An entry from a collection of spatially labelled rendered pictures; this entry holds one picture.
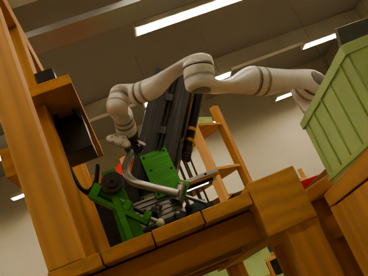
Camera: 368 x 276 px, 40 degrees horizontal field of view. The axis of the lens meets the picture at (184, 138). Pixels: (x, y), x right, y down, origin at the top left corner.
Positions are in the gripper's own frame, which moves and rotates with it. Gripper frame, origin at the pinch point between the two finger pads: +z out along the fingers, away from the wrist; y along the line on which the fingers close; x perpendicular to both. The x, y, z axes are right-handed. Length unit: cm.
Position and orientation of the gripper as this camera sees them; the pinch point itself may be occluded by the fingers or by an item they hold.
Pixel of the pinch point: (132, 150)
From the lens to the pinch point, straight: 190.7
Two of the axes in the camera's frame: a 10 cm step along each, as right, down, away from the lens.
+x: -3.8, 7.9, -4.9
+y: -9.2, -2.9, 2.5
